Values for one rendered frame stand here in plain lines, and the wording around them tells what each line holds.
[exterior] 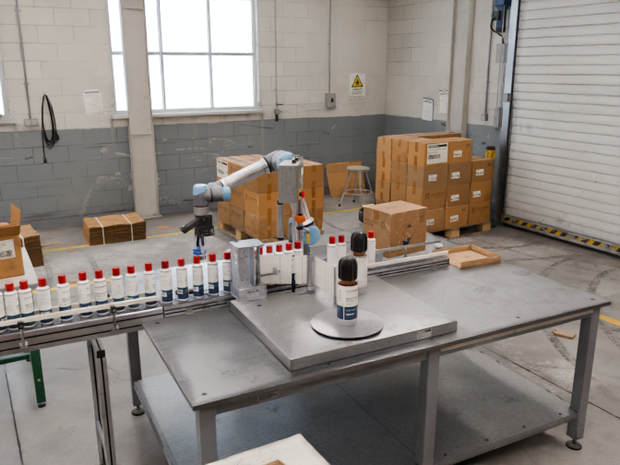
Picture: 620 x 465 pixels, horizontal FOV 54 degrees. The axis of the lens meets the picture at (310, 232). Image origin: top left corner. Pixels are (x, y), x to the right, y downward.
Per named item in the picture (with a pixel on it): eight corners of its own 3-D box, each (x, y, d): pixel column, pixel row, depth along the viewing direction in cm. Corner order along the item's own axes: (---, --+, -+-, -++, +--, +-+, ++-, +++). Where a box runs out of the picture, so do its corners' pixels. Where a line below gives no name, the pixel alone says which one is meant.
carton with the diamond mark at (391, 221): (388, 258, 358) (389, 213, 351) (362, 248, 377) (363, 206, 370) (425, 250, 374) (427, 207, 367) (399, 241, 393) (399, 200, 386)
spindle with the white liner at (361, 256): (354, 295, 292) (356, 235, 284) (345, 290, 300) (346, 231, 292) (370, 292, 296) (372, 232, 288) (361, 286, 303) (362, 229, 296)
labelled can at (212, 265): (210, 296, 290) (208, 256, 285) (207, 293, 295) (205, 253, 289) (220, 295, 293) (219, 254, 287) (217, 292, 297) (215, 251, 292)
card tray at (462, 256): (460, 268, 346) (460, 262, 345) (432, 256, 368) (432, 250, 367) (500, 261, 359) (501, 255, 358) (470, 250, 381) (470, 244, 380)
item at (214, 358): (193, 411, 207) (192, 406, 206) (113, 279, 336) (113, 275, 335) (611, 304, 299) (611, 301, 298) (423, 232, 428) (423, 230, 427)
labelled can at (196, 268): (195, 299, 287) (193, 257, 282) (192, 295, 292) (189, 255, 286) (206, 297, 289) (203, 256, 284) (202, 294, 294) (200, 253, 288)
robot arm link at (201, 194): (210, 185, 311) (194, 186, 308) (211, 207, 314) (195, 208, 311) (207, 183, 318) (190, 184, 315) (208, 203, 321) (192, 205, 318)
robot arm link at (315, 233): (315, 236, 352) (287, 147, 333) (324, 243, 338) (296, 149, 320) (295, 244, 348) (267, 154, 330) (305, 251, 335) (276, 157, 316)
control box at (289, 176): (278, 202, 303) (278, 164, 298) (284, 196, 319) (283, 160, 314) (298, 203, 301) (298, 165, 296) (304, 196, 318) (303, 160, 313)
